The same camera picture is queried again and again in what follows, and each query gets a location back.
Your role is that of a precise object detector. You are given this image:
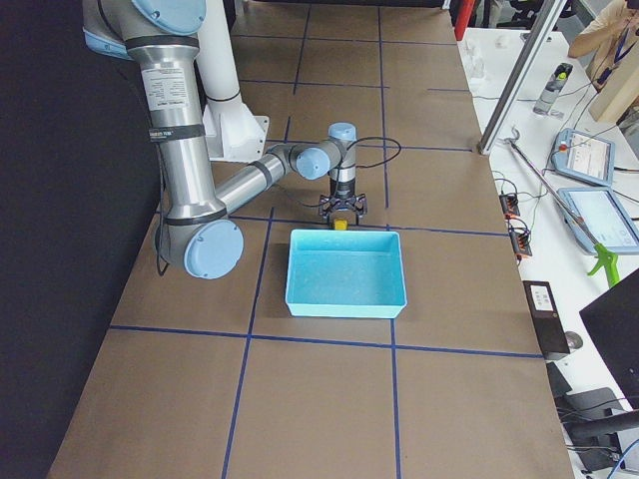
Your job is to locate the black monitor stand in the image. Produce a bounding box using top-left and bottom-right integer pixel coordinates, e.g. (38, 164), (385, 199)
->
(546, 362), (638, 474)

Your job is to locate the lower teach pendant tablet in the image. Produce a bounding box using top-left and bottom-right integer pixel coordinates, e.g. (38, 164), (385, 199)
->
(557, 187), (638, 254)

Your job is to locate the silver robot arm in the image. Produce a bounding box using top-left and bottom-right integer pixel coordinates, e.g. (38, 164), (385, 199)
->
(83, 1), (367, 279)

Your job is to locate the upper teach pendant tablet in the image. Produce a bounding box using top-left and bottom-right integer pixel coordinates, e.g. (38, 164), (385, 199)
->
(551, 129), (615, 187)

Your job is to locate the reacher grabber tool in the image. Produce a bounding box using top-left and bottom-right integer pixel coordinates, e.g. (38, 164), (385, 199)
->
(504, 127), (620, 287)

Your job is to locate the yellow beetle toy car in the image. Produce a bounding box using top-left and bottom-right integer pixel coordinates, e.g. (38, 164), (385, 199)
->
(332, 219), (348, 232)

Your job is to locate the teach pendant tablet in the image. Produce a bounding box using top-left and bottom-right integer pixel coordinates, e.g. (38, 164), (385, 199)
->
(551, 129), (615, 187)
(557, 187), (638, 254)

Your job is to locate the orange connector board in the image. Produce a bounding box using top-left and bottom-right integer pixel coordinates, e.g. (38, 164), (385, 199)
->
(508, 227), (532, 259)
(499, 193), (520, 219)

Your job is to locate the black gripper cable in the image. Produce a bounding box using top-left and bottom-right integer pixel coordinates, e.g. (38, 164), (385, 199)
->
(277, 136), (402, 209)

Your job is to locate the red cylinder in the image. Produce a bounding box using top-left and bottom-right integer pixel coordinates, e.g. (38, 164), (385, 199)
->
(454, 0), (474, 41)

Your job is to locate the black power box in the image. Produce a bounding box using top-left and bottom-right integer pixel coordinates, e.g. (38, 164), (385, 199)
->
(522, 280), (570, 360)

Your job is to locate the light blue plastic bin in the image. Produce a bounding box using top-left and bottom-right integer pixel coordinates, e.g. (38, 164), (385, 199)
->
(285, 230), (407, 319)

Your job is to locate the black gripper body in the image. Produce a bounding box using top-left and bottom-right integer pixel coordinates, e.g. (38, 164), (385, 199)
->
(327, 195), (357, 212)

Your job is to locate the white pedestal column base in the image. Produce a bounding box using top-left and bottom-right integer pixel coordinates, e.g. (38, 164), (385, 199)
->
(196, 1), (270, 163)

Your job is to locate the clear water bottle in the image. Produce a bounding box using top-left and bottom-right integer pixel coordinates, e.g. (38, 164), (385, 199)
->
(533, 63), (573, 116)

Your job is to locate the person in beige shirt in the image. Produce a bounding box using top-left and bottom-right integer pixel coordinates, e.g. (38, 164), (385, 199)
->
(568, 0), (638, 91)

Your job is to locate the black monitor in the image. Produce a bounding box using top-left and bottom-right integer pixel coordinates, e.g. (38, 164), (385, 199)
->
(580, 270), (639, 397)

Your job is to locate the aluminium frame post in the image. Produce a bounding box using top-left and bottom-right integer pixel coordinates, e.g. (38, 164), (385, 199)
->
(477, 0), (567, 156)

